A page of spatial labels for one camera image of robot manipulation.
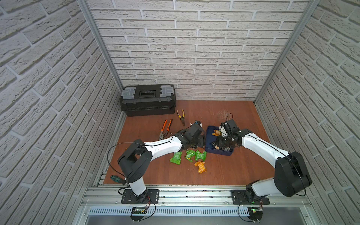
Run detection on green handled screwdriver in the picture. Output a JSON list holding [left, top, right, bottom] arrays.
[[111, 175, 126, 185]]

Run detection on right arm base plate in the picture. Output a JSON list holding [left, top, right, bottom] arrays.
[[230, 190, 270, 205]]

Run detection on orange cookie packet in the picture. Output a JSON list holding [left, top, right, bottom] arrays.
[[194, 161, 207, 174]]

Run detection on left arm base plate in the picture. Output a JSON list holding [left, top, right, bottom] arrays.
[[121, 189, 160, 204]]

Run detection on black plastic toolbox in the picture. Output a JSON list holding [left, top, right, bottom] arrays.
[[120, 84, 176, 117]]

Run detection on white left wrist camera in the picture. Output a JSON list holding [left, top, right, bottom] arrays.
[[193, 121, 202, 126]]

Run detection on green cookie packet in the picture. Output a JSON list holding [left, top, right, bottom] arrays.
[[185, 150, 196, 162], [170, 152, 182, 165], [195, 151, 207, 162]]

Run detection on yellow handled pliers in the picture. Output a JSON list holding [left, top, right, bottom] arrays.
[[177, 110, 185, 126]]

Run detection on left controller board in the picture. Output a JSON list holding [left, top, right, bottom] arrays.
[[130, 206, 148, 222]]

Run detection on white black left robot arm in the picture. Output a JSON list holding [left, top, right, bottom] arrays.
[[118, 121, 205, 197]]

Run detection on controller board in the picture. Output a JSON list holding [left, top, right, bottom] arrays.
[[130, 206, 148, 222], [247, 207, 263, 222]]

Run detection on right controller board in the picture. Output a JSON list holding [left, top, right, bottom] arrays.
[[247, 207, 263, 222]]

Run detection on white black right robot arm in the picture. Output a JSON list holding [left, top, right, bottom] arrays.
[[212, 120, 312, 202]]

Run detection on aluminium rail frame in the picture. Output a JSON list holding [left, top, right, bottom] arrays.
[[73, 185, 320, 225]]

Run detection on orange handled pliers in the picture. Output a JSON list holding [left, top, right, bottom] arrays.
[[159, 119, 173, 140]]

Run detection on dark blue storage box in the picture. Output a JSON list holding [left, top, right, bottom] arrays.
[[204, 126, 234, 156]]

